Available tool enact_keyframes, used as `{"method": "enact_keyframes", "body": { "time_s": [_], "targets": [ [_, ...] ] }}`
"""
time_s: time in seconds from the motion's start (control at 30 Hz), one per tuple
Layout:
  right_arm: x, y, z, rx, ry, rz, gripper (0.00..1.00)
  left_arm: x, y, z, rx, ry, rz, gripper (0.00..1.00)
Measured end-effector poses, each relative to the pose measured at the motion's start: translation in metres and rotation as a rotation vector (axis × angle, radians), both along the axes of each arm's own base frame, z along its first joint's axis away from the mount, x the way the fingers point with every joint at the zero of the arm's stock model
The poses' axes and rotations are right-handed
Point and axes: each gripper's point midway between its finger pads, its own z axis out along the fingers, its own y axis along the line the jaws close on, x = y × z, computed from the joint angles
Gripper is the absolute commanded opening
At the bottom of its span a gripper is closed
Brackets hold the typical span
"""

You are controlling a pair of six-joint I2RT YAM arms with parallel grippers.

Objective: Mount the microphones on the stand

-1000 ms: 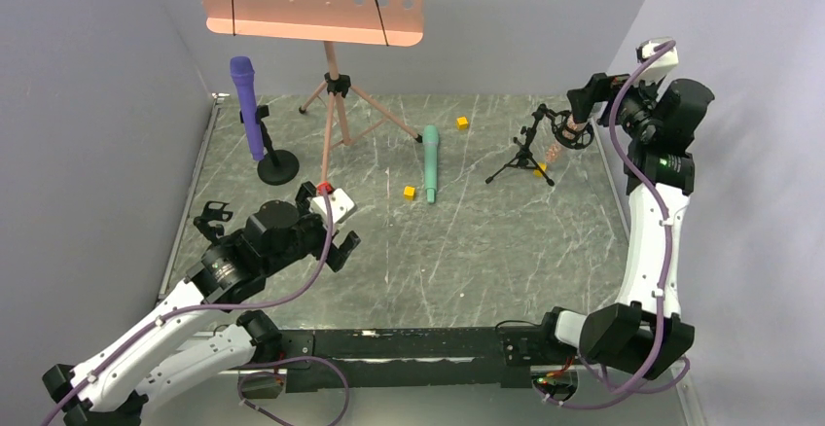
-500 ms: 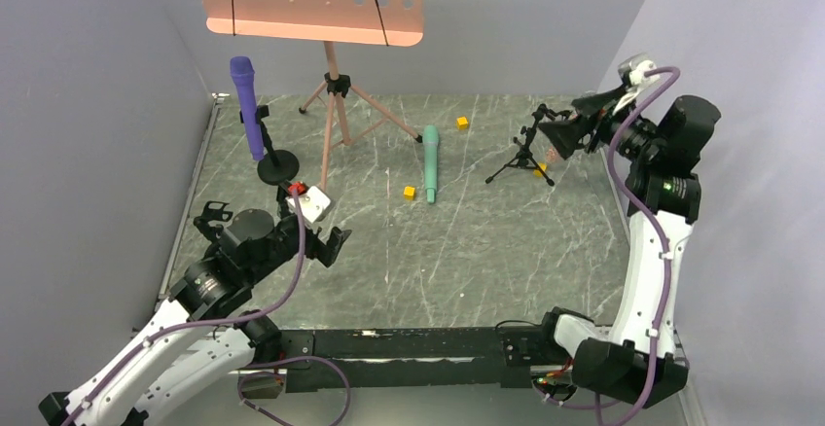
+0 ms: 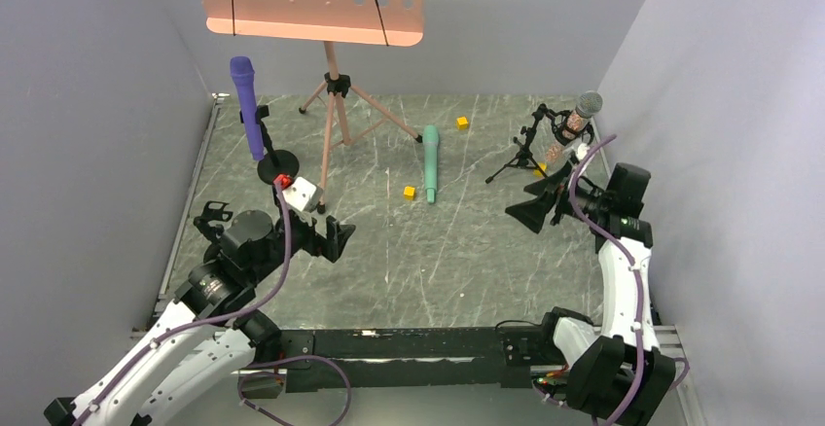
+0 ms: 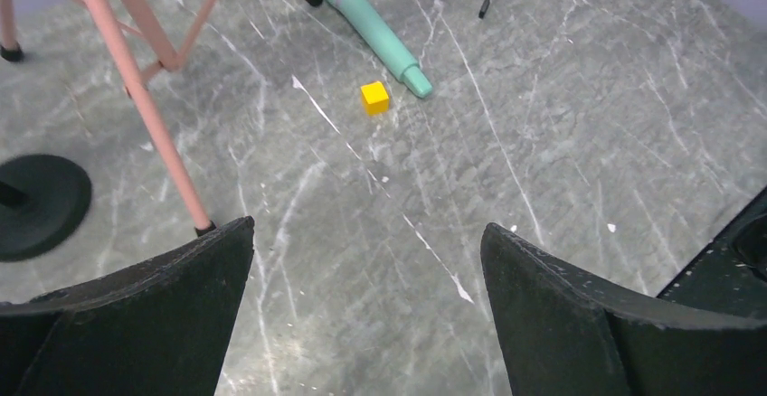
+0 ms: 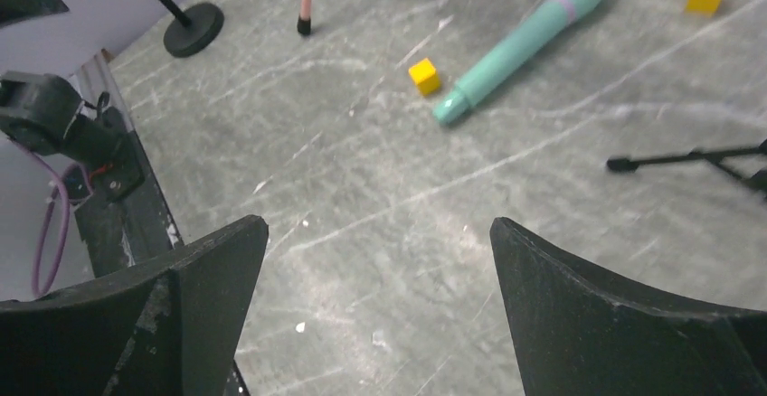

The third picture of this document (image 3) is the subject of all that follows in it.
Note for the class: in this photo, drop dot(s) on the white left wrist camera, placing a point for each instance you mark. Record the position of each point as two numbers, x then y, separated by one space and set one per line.
299 193

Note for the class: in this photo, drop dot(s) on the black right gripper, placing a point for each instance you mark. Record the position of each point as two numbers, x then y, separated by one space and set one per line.
566 194

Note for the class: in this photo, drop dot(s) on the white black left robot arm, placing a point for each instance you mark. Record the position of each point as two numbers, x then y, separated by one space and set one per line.
209 329

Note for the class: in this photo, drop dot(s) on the aluminium table edge rail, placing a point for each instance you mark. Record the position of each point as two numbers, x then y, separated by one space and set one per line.
162 299

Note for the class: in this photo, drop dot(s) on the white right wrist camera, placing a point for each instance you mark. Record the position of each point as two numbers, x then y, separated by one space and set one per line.
580 151

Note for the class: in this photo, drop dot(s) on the yellow cube at back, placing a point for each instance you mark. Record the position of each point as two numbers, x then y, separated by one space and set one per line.
462 123

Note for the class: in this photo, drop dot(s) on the black round-base microphone stand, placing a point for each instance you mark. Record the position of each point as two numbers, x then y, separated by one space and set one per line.
276 161

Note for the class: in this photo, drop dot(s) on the purple microphone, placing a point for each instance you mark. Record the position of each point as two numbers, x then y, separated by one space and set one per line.
242 73

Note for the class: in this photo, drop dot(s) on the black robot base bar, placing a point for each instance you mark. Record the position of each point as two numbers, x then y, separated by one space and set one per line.
507 356

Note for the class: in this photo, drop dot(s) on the teal green microphone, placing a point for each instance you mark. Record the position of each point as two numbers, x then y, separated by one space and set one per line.
431 144

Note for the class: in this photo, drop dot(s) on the pink music stand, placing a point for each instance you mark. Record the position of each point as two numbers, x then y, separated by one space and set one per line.
389 23

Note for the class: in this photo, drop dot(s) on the black clip stand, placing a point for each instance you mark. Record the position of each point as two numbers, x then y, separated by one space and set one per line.
210 222

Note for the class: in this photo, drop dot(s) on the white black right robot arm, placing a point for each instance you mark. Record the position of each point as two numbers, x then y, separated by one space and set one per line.
614 371

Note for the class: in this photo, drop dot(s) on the yellow cube under tripod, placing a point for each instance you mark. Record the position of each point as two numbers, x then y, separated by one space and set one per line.
540 170

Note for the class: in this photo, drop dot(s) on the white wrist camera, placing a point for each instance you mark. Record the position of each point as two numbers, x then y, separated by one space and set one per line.
299 193
580 151

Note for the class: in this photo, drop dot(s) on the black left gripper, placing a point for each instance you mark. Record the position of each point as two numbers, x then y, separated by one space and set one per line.
319 238

